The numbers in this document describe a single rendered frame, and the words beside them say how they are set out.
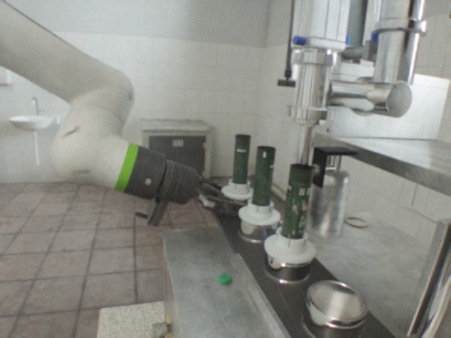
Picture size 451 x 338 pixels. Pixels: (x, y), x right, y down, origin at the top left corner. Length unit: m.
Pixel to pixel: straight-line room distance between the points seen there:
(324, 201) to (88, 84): 0.47
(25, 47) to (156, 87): 3.31
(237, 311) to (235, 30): 3.86
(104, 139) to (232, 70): 3.56
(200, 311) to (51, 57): 0.45
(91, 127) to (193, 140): 2.76
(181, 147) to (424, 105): 2.83
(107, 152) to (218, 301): 0.29
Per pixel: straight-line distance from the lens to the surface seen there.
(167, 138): 3.19
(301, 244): 0.41
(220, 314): 0.38
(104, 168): 0.51
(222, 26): 4.03
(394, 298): 0.48
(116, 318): 0.78
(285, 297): 0.40
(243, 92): 4.06
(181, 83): 3.85
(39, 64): 0.56
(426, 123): 0.64
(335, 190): 0.55
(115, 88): 0.56
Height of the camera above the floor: 1.29
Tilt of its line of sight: 16 degrees down
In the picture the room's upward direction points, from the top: 4 degrees clockwise
